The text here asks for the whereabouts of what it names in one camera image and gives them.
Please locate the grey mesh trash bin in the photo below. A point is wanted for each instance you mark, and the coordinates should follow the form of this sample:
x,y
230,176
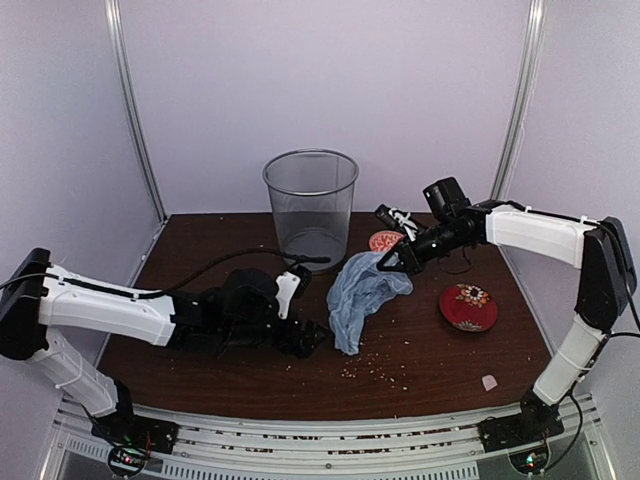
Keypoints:
x,y
311,194

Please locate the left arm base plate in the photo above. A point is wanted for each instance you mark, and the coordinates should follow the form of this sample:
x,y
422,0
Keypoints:
x,y
145,434

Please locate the aluminium frame post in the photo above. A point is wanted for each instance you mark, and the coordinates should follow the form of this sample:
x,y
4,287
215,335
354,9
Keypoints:
x,y
116,32
523,93

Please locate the light blue plastic trash bag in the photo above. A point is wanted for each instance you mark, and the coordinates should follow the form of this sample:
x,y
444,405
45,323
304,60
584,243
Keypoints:
x,y
359,290

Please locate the right aluminium frame post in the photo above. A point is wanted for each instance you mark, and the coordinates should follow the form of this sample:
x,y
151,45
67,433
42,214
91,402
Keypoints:
x,y
523,93

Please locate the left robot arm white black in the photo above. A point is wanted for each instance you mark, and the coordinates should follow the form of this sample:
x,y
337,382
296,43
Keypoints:
x,y
250,308

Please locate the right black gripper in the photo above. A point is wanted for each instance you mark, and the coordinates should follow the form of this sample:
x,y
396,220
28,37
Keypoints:
x,y
412,263

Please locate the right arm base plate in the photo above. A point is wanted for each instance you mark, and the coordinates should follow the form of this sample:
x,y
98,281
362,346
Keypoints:
x,y
508,432

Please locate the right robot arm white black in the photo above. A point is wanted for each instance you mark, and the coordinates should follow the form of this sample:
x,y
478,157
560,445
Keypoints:
x,y
598,249

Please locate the left aluminium frame post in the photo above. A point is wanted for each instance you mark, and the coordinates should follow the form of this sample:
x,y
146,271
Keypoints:
x,y
116,32

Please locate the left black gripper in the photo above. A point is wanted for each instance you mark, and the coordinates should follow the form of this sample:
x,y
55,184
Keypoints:
x,y
305,346

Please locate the small pink paper scrap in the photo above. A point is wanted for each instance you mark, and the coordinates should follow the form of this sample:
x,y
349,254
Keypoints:
x,y
489,382

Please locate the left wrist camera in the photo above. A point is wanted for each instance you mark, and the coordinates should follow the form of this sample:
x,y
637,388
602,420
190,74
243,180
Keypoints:
x,y
291,284

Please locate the red floral overturned bowl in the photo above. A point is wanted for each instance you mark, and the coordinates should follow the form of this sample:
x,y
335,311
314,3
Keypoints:
x,y
468,308

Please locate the orange white patterned bowl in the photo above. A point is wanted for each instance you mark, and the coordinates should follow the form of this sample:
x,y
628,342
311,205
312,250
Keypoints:
x,y
384,240

